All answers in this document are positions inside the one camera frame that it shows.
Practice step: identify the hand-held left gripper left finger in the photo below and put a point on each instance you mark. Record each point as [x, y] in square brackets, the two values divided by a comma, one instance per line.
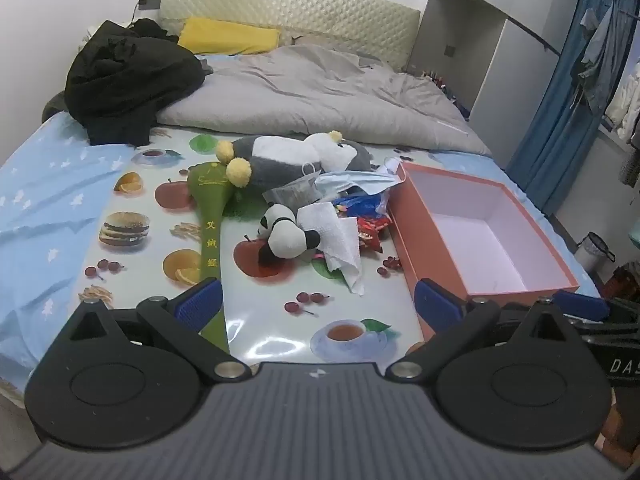
[200, 302]

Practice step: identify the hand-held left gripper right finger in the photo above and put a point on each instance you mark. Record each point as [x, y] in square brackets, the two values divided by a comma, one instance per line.
[437, 305]

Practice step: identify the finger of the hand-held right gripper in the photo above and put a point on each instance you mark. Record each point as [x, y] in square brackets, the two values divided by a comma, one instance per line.
[582, 305]

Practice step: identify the pink cardboard box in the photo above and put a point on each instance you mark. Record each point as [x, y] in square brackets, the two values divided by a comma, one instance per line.
[480, 240]

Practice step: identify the bright red foil tea packet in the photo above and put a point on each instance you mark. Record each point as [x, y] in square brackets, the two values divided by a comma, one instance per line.
[370, 227]

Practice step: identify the dark brown bag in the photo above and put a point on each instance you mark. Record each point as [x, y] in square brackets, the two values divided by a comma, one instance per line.
[622, 282]

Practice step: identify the white trash bin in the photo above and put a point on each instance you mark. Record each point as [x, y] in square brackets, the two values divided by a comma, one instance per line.
[592, 252]

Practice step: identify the green massage hammer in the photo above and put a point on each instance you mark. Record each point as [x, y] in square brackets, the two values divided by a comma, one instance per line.
[210, 210]

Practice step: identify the small panda plush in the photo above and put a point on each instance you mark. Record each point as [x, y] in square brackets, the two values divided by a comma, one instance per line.
[285, 235]

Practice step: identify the white paper tissue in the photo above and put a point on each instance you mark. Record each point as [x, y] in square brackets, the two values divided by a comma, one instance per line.
[335, 235]

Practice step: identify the blue plastic wrapper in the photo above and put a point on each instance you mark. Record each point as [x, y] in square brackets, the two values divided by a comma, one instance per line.
[360, 204]

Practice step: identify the hanging grey striped sweater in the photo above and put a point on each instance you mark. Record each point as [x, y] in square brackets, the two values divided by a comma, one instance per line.
[631, 165]

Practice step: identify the blue face mask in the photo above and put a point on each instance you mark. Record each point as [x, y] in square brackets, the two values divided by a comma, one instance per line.
[350, 181]

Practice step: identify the grey and white penguin plush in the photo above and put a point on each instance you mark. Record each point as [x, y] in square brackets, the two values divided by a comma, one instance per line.
[290, 157]

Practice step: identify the blue curtain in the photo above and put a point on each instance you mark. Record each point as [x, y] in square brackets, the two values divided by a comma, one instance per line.
[555, 125]

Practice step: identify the hanging white puffy jacket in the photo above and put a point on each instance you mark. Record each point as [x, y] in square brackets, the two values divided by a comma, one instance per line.
[627, 105]

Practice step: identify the colourful clutter beside bed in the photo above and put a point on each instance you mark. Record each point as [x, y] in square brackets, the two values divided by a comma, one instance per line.
[442, 82]

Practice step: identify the black clothing pile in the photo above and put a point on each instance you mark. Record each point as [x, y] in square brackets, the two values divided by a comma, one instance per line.
[130, 80]

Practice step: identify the grey duvet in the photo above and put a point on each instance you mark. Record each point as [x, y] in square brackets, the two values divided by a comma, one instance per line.
[320, 95]

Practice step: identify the hanging denim clothing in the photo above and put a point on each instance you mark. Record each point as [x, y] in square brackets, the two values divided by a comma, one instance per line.
[602, 60]

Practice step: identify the yellow pillow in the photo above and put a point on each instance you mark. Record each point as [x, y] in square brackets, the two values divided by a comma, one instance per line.
[227, 37]

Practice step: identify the grey white wardrobe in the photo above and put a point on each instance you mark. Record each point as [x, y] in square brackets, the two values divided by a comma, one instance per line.
[465, 35]

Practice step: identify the beige padded headboard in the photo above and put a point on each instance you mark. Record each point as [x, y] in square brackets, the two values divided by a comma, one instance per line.
[300, 7]

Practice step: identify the black wall charger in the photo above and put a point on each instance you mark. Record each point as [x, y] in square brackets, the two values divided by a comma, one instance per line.
[148, 4]

